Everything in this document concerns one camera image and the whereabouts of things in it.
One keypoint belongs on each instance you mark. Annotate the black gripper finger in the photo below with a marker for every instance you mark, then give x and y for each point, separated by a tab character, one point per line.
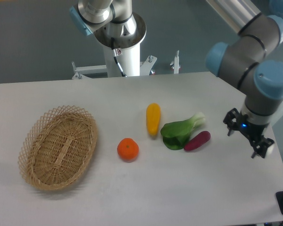
230	121
262	147

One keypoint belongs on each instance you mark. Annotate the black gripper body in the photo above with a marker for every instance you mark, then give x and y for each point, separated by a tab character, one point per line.
253	132

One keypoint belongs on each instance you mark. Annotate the green bok choy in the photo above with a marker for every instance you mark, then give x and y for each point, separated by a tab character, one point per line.
175	135

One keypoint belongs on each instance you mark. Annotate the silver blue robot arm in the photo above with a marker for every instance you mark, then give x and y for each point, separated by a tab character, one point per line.
242	65

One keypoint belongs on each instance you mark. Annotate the purple sweet potato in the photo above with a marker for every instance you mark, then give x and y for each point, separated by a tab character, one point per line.
199	140

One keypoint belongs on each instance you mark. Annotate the yellow corn cob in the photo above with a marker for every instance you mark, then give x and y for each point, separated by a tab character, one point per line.
153	114

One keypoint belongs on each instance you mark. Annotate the orange tangerine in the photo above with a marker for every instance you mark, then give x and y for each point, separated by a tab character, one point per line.
127	149

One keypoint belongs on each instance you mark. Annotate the blue plastic bag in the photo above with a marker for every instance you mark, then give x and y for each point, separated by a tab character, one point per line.
276	7

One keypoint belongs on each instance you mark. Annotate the woven wicker basket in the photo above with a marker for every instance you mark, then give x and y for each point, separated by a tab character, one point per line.
58	148

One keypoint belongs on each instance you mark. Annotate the white metal base frame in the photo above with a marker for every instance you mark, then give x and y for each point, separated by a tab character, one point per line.
114	70

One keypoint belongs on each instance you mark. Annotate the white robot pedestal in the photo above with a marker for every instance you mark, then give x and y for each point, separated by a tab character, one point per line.
121	41

